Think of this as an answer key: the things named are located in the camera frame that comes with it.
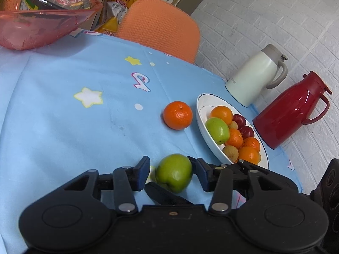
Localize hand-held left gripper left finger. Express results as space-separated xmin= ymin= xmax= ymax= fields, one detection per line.
xmin=64 ymin=156 xmax=151 ymax=215

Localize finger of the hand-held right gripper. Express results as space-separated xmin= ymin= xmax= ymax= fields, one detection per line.
xmin=144 ymin=182 xmax=194 ymax=206

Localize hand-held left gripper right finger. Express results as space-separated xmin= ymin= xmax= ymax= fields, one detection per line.
xmin=189 ymin=157 xmax=293 ymax=214

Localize green apple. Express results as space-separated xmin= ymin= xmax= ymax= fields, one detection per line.
xmin=205 ymin=117 xmax=230 ymax=145
xmin=155 ymin=153 xmax=193 ymax=193

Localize orange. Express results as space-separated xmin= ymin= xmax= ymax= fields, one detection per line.
xmin=225 ymin=128 xmax=243 ymax=149
xmin=242 ymin=137 xmax=261 ymax=152
xmin=238 ymin=146 xmax=259 ymax=165
xmin=163 ymin=101 xmax=193 ymax=131
xmin=210 ymin=106 xmax=233 ymax=126

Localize red apple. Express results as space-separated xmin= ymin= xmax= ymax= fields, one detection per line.
xmin=238 ymin=126 xmax=255 ymax=139

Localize white plate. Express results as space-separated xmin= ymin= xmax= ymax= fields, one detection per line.
xmin=195 ymin=93 xmax=269 ymax=170

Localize red plum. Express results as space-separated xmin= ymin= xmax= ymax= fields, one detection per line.
xmin=232 ymin=114 xmax=247 ymax=129

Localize red thermos jug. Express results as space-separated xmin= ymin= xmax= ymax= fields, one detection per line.
xmin=252 ymin=71 xmax=332 ymax=150

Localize blue printed tablecloth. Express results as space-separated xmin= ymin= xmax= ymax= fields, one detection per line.
xmin=0 ymin=29 xmax=304 ymax=244

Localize white thermos jug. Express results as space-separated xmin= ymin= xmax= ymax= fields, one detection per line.
xmin=225 ymin=44 xmax=289 ymax=108

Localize orange chair back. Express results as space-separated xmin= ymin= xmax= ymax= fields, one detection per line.
xmin=115 ymin=0 xmax=200 ymax=64

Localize yellow snack bag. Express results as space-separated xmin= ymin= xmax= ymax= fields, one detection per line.
xmin=95 ymin=0 xmax=154 ymax=36

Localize pink plastic bowl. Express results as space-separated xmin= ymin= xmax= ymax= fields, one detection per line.
xmin=0 ymin=0 xmax=104 ymax=51

